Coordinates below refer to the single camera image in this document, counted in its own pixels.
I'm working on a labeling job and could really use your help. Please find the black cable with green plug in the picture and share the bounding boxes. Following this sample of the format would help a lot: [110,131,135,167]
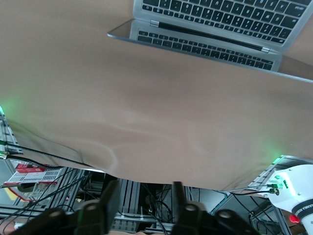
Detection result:
[228,180,281,197]

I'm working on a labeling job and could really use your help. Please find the brown table cover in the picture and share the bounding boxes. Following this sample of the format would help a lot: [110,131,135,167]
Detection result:
[0,0,313,192]

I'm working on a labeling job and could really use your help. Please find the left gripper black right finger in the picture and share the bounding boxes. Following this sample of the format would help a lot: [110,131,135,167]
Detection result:
[172,181,211,235]

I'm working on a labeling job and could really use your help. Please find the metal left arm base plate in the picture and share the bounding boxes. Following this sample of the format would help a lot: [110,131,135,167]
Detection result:
[0,105,24,160]

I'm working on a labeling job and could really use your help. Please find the red white vented box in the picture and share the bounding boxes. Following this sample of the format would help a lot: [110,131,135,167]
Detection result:
[0,163,66,190]

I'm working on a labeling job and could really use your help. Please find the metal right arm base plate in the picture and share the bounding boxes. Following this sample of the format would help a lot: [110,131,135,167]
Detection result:
[246,154,313,194]

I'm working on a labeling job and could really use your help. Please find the thick black cable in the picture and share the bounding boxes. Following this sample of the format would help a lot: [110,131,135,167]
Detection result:
[0,151,66,170]

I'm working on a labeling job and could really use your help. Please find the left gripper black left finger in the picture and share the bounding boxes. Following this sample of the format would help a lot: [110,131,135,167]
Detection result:
[76,180,121,235]

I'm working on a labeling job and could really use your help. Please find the aluminium rack frame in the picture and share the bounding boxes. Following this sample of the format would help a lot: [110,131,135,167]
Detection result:
[14,168,289,235]

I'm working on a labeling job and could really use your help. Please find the grey laptop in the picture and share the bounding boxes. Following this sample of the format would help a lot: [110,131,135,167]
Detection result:
[107,0,313,84]

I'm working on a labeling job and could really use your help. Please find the thin black cable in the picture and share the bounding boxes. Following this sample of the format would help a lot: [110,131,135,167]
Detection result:
[0,140,86,165]

